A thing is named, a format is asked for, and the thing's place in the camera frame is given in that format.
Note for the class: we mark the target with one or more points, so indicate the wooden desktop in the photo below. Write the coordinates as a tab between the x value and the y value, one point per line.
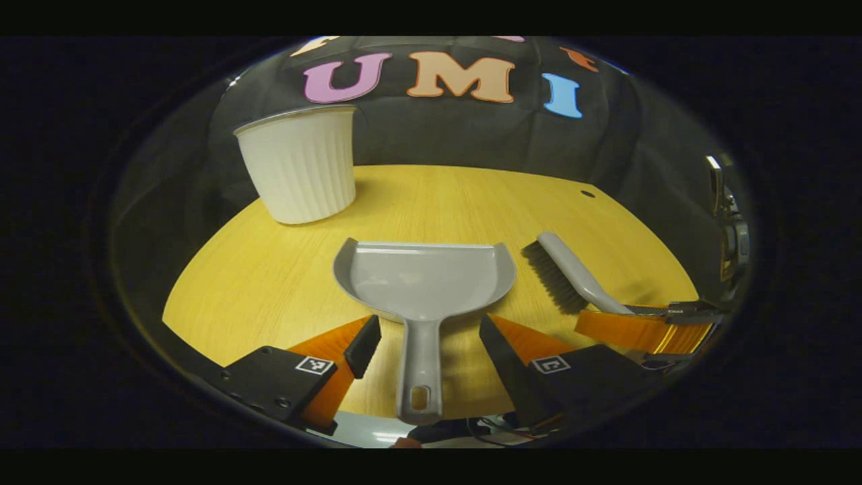
458	209

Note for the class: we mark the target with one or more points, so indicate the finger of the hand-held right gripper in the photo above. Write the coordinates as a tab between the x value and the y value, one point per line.
697	312
633	331

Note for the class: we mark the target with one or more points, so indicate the metal stand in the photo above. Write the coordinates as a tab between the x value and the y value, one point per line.
731	236

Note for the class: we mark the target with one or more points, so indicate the white ribbed garbage bin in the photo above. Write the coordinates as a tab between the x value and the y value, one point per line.
303	168

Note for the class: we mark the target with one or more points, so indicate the grey plastic dustpan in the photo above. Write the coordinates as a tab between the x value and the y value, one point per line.
421	276

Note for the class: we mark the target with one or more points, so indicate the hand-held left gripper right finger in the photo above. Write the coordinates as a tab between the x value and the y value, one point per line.
579	380

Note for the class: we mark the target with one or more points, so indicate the small grey broom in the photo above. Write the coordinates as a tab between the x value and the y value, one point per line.
572	269

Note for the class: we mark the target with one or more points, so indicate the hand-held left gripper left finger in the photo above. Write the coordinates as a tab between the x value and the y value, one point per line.
279	380

